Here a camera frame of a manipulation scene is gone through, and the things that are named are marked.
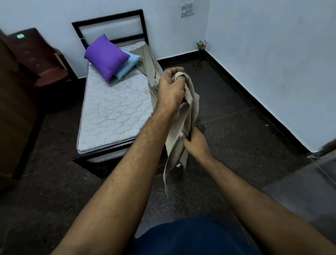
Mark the person's left forearm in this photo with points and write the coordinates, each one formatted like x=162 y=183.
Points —
x=118 y=189

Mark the person's right hand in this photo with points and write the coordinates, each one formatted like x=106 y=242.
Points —
x=198 y=147

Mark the purple dotted pillow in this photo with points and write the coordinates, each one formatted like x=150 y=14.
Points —
x=107 y=57

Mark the person's left hand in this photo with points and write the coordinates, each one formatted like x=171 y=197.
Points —
x=169 y=94

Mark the beige striped bed sheet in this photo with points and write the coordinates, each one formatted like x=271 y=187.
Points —
x=189 y=110

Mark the person's navy blue shirt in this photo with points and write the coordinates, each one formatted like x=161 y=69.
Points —
x=194 y=239

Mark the person's right forearm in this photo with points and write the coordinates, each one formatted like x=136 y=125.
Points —
x=262 y=210

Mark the lotus shaped candle holder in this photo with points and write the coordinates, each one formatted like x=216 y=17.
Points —
x=201 y=46

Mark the maroon plastic chair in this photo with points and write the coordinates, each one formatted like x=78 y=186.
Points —
x=39 y=52

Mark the light blue pillow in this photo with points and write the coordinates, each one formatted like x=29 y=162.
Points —
x=128 y=65

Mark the dark wooden bed frame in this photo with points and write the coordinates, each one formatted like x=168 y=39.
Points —
x=110 y=18

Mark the brown wooden wardrobe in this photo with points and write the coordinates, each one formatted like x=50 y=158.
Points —
x=15 y=126

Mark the white wall socket plate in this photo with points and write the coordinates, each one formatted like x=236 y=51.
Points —
x=187 y=9

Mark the white striped mattress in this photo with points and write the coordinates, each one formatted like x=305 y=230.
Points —
x=115 y=110

